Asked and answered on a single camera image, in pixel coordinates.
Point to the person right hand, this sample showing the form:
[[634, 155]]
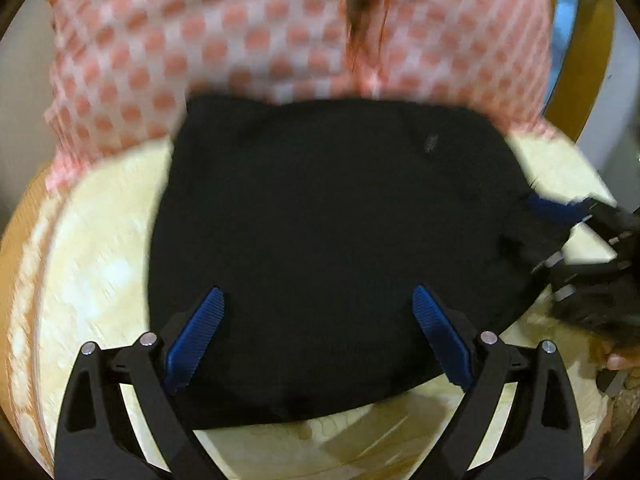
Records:
[[614, 356]]

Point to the right pink polka dot pillow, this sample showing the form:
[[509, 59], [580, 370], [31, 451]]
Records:
[[491, 56]]

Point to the cream patterned bed sheet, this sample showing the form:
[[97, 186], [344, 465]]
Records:
[[76, 264]]

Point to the wooden framed window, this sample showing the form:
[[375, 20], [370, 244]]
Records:
[[581, 45]]

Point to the black pants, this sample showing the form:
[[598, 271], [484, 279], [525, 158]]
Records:
[[317, 220]]

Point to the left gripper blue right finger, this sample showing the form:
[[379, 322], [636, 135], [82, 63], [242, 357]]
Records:
[[480, 363]]

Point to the pink polka dot pillow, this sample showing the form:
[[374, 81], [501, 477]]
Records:
[[123, 69], [491, 56]]

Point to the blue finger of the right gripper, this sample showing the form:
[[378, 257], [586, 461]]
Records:
[[547, 259], [543, 209]]

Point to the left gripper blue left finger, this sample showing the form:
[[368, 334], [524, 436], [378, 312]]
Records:
[[160, 368]]

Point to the left pink polka dot pillow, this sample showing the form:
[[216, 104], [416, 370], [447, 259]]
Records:
[[123, 69]]

